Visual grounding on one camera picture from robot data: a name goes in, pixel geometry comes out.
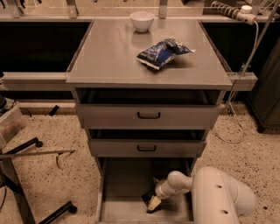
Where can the middle grey drawer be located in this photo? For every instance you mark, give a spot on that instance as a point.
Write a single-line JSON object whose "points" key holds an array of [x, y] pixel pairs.
{"points": [[146, 143]]}

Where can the white ceramic bowl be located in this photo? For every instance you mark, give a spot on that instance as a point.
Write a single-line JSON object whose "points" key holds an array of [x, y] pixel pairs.
{"points": [[142, 20]]}

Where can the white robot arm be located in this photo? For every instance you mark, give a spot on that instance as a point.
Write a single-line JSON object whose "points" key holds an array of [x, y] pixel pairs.
{"points": [[217, 198]]}

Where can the grey horizontal rail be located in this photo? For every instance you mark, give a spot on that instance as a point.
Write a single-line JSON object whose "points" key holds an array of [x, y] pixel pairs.
{"points": [[33, 81]]}

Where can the bottom grey drawer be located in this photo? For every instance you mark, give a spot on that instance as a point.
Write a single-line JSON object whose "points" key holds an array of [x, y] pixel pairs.
{"points": [[126, 181]]}

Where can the grey drawer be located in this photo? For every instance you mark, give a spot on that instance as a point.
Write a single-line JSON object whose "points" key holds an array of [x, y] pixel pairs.
{"points": [[135, 109], [146, 143], [126, 181]]}

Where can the grey drawer cabinet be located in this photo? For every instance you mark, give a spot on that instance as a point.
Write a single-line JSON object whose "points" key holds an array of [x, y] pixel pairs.
{"points": [[107, 59]]}

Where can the clear plastic storage bin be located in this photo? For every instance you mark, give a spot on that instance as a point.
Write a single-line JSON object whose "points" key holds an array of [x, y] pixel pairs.
{"points": [[11, 122]]}

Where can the top grey drawer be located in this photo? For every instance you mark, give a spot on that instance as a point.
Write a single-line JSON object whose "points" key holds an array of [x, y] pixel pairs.
{"points": [[135, 109]]}

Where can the dark cabinet at right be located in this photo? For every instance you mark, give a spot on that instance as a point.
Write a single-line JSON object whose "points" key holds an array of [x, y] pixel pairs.
{"points": [[264, 99]]}

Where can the blue chip bag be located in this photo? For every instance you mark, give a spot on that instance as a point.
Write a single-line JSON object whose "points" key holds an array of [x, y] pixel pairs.
{"points": [[158, 55]]}

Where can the thin metal rod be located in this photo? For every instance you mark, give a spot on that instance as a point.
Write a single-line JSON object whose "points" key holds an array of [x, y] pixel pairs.
{"points": [[37, 153]]}

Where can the white power strip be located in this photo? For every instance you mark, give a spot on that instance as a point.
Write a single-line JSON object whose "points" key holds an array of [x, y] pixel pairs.
{"points": [[243, 14]]}

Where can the small black floor object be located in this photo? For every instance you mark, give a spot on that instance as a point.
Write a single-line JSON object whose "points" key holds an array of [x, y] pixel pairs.
{"points": [[54, 110]]}

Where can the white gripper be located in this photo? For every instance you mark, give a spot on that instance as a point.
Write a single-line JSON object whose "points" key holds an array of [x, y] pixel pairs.
{"points": [[161, 190]]}

